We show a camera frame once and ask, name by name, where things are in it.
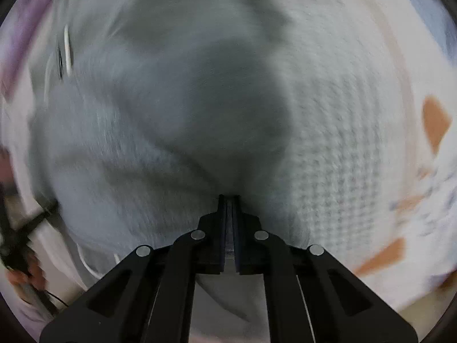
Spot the grey zip hoodie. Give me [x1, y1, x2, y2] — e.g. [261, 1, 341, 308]
[26, 0, 308, 329]

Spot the purple floral quilt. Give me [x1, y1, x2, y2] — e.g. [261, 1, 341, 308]
[1, 0, 53, 100]

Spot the person left hand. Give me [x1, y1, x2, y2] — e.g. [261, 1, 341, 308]
[6, 252, 47, 300]

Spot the floral white bed sheet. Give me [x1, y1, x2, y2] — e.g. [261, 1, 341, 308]
[0, 0, 457, 315]

